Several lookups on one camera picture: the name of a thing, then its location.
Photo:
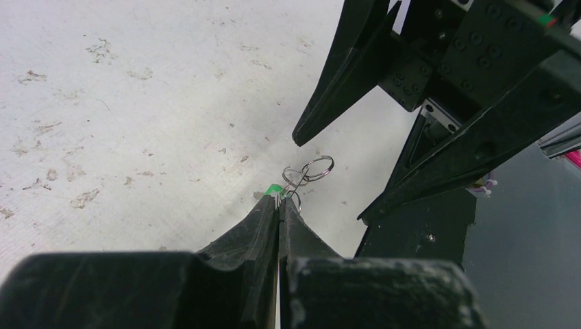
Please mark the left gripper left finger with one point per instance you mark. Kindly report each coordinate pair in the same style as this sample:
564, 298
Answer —
231, 283

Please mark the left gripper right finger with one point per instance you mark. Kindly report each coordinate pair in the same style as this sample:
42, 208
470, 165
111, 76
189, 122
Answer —
321, 289

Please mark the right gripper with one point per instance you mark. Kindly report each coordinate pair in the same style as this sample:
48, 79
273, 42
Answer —
460, 55

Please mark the green tagged key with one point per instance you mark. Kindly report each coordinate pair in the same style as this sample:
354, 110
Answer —
276, 189

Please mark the large metal key ring plate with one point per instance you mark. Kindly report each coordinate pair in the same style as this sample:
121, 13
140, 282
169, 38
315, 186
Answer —
297, 178

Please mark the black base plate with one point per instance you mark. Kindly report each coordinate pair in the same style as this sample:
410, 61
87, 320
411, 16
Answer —
430, 228

